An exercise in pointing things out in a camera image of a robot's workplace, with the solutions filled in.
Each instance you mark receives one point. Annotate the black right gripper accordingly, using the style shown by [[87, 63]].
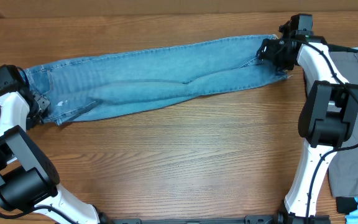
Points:
[[265, 50]]

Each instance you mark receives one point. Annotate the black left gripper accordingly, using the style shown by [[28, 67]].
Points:
[[43, 102]]

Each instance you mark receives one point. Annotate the light blue denim jeans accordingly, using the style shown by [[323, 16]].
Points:
[[106, 86]]

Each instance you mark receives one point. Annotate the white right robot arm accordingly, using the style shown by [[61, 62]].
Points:
[[326, 121]]

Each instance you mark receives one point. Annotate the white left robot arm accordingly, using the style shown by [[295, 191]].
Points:
[[29, 182]]

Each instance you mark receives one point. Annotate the black folded garment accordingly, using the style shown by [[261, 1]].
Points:
[[346, 205]]

